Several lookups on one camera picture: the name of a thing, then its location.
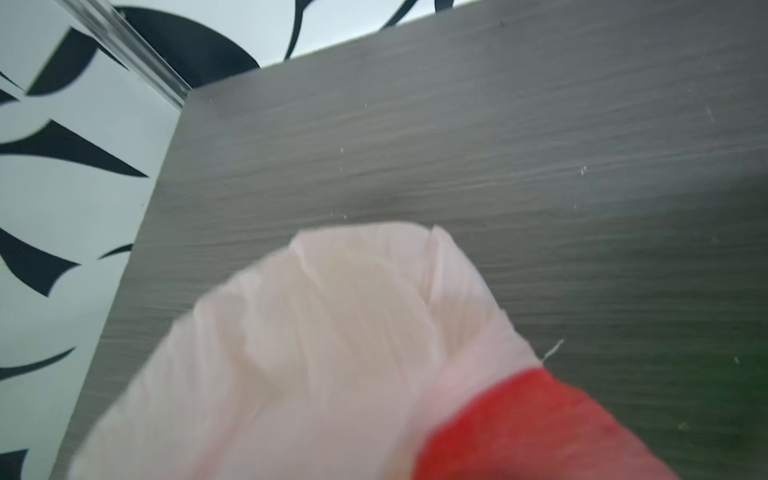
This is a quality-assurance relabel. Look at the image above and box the pink plastic bag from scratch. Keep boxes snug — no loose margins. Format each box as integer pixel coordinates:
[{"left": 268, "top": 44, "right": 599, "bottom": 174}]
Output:
[{"left": 68, "top": 223, "right": 673, "bottom": 479}]

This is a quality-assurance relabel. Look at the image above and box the aluminium frame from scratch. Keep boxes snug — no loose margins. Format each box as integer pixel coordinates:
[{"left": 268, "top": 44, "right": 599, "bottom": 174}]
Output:
[{"left": 57, "top": 0, "right": 192, "bottom": 111}]

